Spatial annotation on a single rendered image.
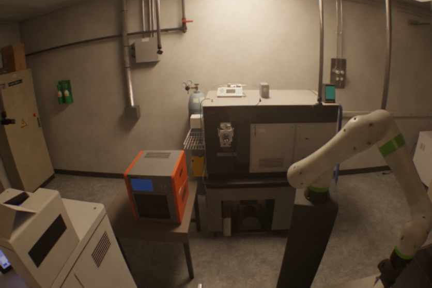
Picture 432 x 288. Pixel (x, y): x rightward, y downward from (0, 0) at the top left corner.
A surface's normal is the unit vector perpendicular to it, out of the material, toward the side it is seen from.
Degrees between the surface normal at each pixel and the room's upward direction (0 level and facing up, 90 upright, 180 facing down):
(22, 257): 90
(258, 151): 90
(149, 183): 90
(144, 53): 90
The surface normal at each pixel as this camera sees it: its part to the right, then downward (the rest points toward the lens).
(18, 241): 1.00, -0.02
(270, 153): -0.04, 0.33
